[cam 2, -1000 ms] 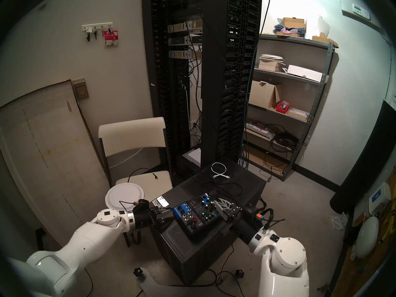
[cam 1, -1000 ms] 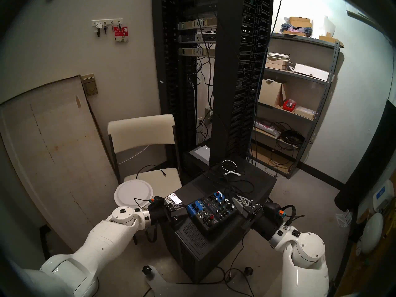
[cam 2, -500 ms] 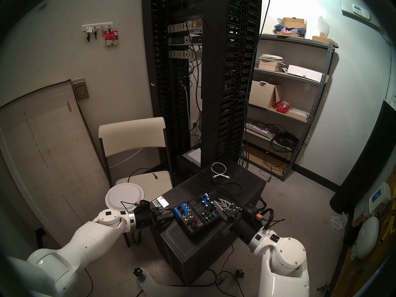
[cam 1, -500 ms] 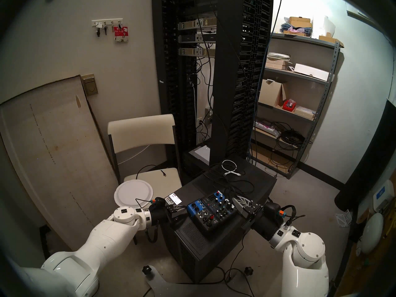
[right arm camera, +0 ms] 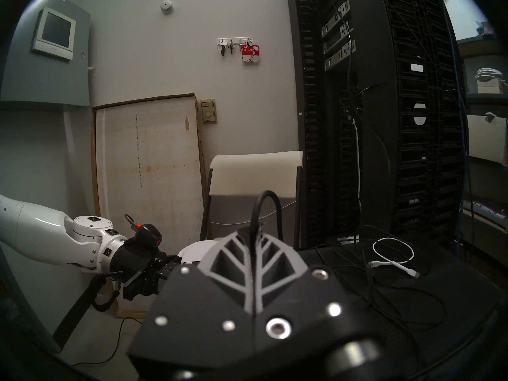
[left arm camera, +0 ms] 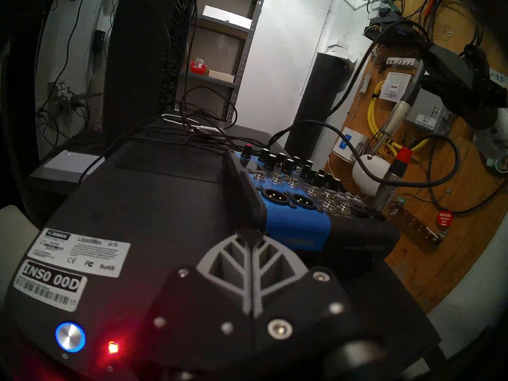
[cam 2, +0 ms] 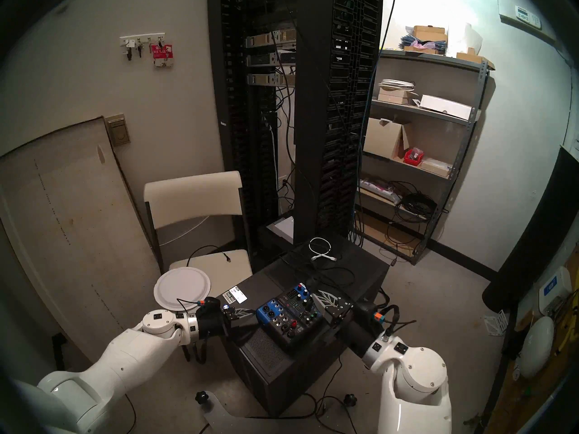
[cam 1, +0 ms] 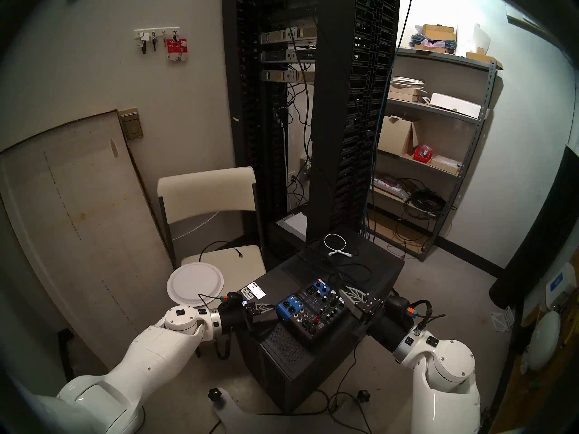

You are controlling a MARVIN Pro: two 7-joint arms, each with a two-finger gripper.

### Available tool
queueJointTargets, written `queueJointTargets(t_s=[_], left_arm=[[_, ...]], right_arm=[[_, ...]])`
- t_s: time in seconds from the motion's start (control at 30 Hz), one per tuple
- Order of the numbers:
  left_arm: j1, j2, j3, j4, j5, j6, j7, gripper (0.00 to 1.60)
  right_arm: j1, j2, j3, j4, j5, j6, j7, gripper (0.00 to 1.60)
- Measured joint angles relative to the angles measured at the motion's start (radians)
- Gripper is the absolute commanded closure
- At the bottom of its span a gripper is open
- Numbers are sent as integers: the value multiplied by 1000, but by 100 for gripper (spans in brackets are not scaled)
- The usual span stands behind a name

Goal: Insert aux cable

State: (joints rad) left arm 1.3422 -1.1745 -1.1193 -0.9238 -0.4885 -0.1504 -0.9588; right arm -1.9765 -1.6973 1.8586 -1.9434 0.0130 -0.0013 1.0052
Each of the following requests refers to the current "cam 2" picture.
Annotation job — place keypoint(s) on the white box blue label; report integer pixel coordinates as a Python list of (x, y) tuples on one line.
[(555, 289)]

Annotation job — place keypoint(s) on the black round knob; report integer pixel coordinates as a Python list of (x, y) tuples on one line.
[(350, 399), (202, 397)]

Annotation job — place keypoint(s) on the cream folding chair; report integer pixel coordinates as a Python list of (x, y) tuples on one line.
[(190, 193)]

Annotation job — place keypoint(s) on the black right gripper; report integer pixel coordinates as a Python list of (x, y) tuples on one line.
[(362, 337)]

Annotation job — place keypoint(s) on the flat white box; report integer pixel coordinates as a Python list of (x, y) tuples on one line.
[(445, 106)]

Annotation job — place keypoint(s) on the open cardboard box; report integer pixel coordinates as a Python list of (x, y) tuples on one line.
[(382, 139)]

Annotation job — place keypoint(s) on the grey metal shelving unit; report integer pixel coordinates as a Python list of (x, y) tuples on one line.
[(463, 143)]

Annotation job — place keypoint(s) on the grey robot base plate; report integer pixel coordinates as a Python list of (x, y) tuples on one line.
[(221, 422)]

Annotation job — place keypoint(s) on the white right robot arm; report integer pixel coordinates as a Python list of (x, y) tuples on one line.
[(416, 383)]

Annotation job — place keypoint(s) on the low brown cardboard box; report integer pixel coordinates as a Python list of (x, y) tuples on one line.
[(472, 58)]

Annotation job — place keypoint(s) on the blue pink plastic bags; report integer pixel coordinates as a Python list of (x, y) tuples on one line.
[(420, 45)]

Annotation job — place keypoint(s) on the small beige box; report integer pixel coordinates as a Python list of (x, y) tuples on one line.
[(394, 97)]

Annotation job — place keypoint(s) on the white oval device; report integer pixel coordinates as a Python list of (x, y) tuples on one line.
[(536, 347)]

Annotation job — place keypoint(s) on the small red box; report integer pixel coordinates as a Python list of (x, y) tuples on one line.
[(414, 157)]

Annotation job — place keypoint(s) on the white wall thermostat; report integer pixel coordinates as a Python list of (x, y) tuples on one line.
[(527, 16)]

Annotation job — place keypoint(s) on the white lattice finger part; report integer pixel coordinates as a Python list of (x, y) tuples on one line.
[(495, 322)]

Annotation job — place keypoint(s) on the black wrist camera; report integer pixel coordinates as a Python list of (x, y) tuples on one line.
[(365, 308), (209, 302)]

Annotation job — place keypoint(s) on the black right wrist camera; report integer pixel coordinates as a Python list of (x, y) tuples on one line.
[(365, 308)]

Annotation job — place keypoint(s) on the grey flat device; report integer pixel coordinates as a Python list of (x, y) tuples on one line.
[(282, 227)]

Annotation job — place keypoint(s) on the beige leaning board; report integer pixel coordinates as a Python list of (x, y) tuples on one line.
[(59, 220)]

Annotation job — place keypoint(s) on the white round plate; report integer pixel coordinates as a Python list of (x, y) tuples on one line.
[(181, 288)]

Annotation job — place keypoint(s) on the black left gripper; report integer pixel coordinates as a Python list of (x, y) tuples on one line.
[(210, 324)]

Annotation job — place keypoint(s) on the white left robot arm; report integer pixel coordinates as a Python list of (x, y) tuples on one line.
[(122, 360)]

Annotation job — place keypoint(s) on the white key hook rail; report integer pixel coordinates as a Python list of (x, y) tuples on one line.
[(140, 38)]

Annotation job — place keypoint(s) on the pink white package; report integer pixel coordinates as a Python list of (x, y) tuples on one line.
[(379, 190)]

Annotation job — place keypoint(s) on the beige wall switch plate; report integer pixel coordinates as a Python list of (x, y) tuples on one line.
[(117, 131)]

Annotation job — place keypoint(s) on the white paper bag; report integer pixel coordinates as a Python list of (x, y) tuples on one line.
[(463, 37)]

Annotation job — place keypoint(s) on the black server rack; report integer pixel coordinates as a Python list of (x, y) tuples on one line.
[(235, 121), (334, 121)]

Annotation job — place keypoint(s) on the black computer tower case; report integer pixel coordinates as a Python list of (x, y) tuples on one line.
[(280, 379)]

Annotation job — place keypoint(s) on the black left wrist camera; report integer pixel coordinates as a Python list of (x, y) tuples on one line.
[(209, 302)]

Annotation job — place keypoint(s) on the blue black audio mixer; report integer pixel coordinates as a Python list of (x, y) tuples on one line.
[(289, 320)]

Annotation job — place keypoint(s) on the flat beige box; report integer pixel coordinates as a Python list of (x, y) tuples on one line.
[(435, 167)]

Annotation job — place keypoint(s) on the red key tag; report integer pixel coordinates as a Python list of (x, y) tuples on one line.
[(162, 54)]

